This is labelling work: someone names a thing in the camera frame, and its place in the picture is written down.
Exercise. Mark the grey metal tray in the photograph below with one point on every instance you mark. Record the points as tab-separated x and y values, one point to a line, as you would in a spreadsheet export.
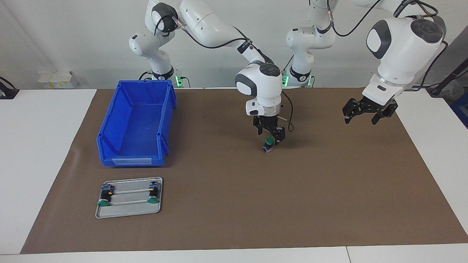
135	210

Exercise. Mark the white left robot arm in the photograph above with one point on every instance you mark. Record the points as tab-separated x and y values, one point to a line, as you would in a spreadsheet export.
402	47

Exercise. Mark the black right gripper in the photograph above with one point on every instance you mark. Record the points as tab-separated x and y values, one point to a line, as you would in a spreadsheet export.
268	122

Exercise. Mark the blue plastic storage bin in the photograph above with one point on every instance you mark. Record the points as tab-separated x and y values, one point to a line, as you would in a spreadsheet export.
139	128

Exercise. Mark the green pushbutton switch black block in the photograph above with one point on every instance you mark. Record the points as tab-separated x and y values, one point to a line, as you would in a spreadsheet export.
153	193

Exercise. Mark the brown table mat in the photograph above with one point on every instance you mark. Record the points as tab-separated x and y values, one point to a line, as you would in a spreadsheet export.
256	197

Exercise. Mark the blue crate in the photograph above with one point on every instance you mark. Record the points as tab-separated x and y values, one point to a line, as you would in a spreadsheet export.
461	109

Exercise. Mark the green lit base connector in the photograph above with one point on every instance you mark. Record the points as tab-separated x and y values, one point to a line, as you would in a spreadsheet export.
179	81
284	80

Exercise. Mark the black stand with pole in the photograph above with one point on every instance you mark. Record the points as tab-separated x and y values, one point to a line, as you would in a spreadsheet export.
437	91

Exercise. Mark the black table clamp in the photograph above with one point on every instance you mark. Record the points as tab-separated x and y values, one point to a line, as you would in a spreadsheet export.
9	93

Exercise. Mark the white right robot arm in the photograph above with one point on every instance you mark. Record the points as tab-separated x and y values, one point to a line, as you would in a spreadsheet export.
212	22

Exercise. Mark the green lit right base connector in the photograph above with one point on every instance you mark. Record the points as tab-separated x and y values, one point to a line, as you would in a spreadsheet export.
179	81

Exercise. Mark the green pushbutton switch silver block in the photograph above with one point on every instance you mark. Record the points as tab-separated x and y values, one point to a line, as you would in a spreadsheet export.
106	197

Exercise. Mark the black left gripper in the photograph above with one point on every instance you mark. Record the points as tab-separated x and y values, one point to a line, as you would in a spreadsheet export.
373	106

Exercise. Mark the white cardboard box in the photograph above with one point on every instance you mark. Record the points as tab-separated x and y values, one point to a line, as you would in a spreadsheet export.
55	80

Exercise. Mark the green lit left base connector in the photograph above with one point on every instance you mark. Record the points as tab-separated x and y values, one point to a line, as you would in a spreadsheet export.
284	80

